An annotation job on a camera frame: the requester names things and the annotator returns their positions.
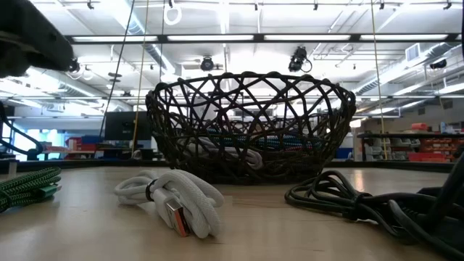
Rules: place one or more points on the black ceiling fixture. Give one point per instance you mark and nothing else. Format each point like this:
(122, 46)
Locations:
(75, 66)

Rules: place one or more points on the black monitor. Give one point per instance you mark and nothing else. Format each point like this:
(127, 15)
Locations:
(127, 125)

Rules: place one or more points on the red storage bins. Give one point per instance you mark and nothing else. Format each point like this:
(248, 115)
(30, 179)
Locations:
(85, 145)

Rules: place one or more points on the round black ceiling camera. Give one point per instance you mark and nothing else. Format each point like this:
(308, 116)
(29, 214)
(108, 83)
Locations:
(207, 64)

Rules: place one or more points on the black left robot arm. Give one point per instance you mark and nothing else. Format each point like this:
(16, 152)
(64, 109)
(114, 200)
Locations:
(32, 36)

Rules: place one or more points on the storage shelf with bins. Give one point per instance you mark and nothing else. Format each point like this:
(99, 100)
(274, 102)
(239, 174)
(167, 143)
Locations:
(435, 146)

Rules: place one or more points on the dark woven wicker basket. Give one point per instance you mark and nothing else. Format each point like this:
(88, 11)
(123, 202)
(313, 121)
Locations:
(163, 119)

